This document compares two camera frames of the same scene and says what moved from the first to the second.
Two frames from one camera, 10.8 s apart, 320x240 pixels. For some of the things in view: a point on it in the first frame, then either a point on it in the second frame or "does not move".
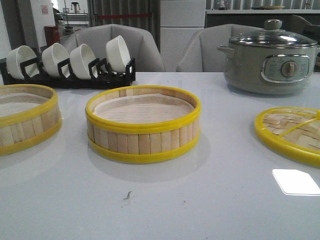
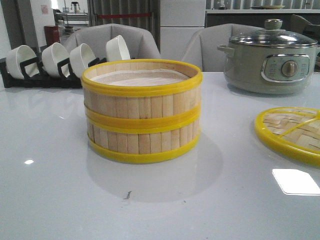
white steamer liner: x=11 y=103 to x=138 y=77
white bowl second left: x=51 y=55 does not move
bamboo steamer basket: x=29 y=116 to x=141 y=92
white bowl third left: x=79 y=58 does not move
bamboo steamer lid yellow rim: x=295 y=130 does not move
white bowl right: x=117 y=54 does not move
